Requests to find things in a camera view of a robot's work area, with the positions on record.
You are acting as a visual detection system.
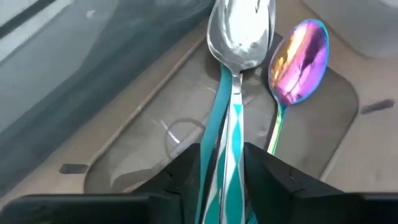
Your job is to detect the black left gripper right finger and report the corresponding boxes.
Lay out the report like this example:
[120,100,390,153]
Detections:
[244,142,363,224]

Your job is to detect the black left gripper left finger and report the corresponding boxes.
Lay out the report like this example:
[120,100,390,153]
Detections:
[133,142,203,224]

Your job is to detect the silver spoon pale blue handle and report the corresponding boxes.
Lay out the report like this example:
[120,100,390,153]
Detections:
[201,0,276,224]

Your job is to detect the purple bowl metal spoon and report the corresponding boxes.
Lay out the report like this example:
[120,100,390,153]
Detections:
[266,19,330,156]

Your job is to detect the grey translucent plastic bin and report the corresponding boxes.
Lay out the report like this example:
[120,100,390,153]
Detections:
[0,0,398,224]

